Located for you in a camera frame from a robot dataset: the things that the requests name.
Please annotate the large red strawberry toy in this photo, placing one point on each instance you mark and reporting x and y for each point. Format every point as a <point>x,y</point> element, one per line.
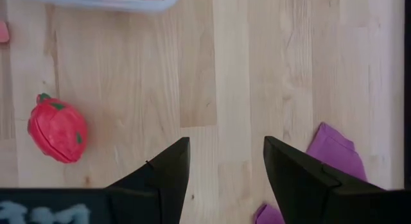
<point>57,131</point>

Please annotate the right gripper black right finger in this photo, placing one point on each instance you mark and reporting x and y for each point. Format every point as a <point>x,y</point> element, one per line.
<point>305,192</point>

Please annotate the purple cloth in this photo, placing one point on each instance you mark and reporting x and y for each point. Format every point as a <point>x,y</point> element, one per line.
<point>334,150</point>

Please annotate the clear plastic tupperware container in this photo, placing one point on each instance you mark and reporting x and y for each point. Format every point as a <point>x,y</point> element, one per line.
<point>135,5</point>

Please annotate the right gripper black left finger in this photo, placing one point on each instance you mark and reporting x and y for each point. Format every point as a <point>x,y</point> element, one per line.
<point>157,192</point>

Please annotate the small pink toy fruit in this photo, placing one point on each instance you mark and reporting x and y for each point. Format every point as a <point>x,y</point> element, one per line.
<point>3,31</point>

